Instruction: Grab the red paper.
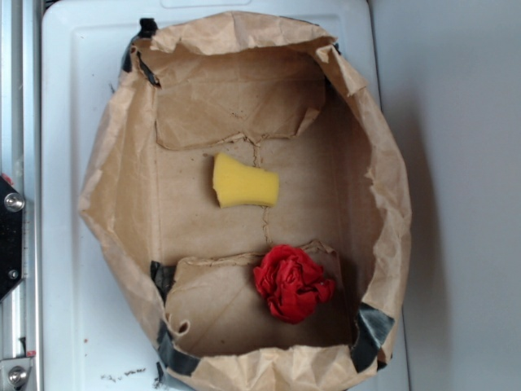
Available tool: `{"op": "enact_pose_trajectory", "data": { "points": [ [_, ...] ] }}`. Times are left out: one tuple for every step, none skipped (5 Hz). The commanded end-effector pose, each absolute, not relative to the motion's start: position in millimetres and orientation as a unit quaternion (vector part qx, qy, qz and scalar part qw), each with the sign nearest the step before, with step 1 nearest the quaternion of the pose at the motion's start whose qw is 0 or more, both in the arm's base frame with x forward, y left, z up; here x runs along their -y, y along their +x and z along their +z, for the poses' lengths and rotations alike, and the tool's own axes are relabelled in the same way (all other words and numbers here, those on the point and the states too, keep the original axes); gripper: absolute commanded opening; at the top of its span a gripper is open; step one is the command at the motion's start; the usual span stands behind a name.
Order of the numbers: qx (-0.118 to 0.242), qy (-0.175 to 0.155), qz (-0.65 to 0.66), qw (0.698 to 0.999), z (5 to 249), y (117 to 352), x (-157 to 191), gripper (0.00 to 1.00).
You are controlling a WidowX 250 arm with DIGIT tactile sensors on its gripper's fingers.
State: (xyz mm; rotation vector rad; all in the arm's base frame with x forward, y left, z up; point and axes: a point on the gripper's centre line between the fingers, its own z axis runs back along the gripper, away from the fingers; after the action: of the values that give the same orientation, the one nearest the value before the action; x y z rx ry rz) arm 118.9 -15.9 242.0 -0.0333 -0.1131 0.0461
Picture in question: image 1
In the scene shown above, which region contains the red paper ball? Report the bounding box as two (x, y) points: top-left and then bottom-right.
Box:
(253, 244), (336, 324)

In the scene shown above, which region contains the brown paper bag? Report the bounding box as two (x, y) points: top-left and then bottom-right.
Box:
(79, 11), (412, 390)

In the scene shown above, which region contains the yellow sponge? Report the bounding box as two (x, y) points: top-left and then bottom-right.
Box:
(212, 153), (279, 208)

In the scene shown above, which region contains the black metal bracket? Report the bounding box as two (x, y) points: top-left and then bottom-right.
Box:
(0, 175), (25, 301)

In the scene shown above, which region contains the aluminium frame rail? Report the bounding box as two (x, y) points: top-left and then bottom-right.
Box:
(1, 1), (45, 390)

